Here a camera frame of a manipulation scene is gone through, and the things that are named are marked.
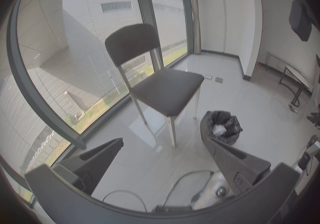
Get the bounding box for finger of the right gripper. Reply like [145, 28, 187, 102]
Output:
[306, 112, 320, 126]

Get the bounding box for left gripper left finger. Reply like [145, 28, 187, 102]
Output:
[54, 137, 124, 195]

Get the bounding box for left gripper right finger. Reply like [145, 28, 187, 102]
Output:
[203, 136, 272, 196]

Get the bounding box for black plastic bag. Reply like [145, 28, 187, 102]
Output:
[200, 110, 243, 146]

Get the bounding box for white printed wrapper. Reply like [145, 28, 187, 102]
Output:
[212, 124, 227, 136]

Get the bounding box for white table black legs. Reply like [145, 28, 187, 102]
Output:
[278, 65, 315, 107]

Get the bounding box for dark grey white-legged chair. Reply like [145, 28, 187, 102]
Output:
[104, 23, 205, 147]

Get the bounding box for black cable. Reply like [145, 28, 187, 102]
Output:
[102, 190, 148, 212]
[164, 170, 214, 207]

